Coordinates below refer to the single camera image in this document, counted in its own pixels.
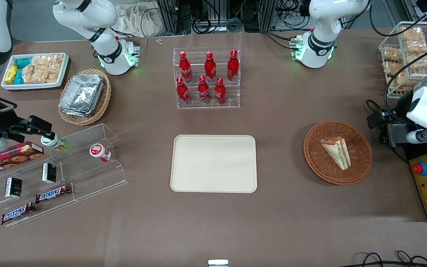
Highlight triangle sandwich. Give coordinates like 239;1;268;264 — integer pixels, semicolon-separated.
321;137;351;171

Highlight white snack tray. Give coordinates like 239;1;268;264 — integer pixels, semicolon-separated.
1;53;69;90

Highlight brown wicker basket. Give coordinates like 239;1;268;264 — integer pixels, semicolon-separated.
303;121;373;185

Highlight light wicker oval basket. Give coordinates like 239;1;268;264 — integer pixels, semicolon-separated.
58;69;112;126

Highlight cream plastic tray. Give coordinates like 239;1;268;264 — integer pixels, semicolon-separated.
170;135;258;194

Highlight green drink bottle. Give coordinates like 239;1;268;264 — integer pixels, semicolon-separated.
40;133;68;152

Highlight red tartan cookie box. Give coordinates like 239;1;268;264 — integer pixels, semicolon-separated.
0;141;45;177

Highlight clear bag of fried snacks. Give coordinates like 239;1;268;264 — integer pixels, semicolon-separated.
388;72;419;92
383;60;409;77
403;39;427;69
400;27;426;43
381;47;403;62

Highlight yellow snack pack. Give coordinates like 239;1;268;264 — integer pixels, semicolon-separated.
5;65;19;84

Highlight small black box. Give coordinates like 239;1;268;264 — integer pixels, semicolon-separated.
5;177;23;198
42;163;57;185

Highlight stacked aluminium foil trays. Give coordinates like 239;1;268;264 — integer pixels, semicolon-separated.
59;73;105;118

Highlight clear bags of rice crackers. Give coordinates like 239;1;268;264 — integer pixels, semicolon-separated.
22;55;64;84

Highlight red capped white bottle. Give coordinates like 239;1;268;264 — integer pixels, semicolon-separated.
89;144;112;162

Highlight clear acrylic step shelf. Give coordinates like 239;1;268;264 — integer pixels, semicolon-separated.
0;123;128;228

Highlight snickers chocolate bar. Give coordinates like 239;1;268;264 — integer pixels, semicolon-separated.
1;202;36;225
35;185;72;204

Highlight beige cloth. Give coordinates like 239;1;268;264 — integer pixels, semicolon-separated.
115;3;162;38

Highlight clear acrylic bottle rack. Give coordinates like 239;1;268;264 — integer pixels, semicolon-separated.
173;47;241;109

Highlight red cola bottle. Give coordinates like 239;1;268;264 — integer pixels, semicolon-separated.
214;77;227;105
198;76;211;105
179;51;193;83
176;77;191;105
204;51;217;83
227;49;240;82

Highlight white wire rack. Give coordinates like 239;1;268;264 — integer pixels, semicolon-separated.
378;21;427;99

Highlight black floor cables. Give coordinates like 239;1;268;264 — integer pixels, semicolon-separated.
349;251;427;267

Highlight aluminium frame with cables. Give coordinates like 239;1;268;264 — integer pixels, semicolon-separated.
156;0;278;35

